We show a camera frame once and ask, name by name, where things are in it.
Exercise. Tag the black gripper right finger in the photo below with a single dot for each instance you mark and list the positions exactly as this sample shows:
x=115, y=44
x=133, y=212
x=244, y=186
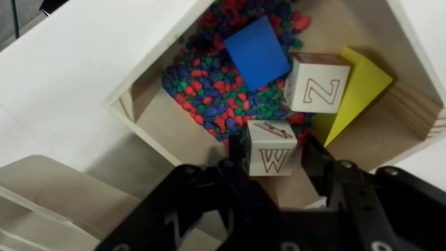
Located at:
x=318, y=165

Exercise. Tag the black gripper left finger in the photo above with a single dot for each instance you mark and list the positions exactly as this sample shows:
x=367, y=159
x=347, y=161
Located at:
x=237, y=152

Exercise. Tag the wooden letter block W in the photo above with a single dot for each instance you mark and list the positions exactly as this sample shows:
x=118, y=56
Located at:
x=271, y=148

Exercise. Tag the light wooden box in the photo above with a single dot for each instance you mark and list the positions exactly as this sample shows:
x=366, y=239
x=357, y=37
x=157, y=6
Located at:
x=400, y=120

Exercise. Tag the wooden letter block Z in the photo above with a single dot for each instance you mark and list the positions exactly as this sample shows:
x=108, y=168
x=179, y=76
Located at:
x=315, y=83

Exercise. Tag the yellow triangular block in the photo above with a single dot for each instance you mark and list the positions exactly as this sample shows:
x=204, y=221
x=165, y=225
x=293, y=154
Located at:
x=366, y=84

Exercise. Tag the blue square block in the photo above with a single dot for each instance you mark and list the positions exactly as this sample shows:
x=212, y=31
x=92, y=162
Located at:
x=257, y=55

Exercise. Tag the white plastic tray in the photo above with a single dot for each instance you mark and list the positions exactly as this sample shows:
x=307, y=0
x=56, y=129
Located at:
x=46, y=205

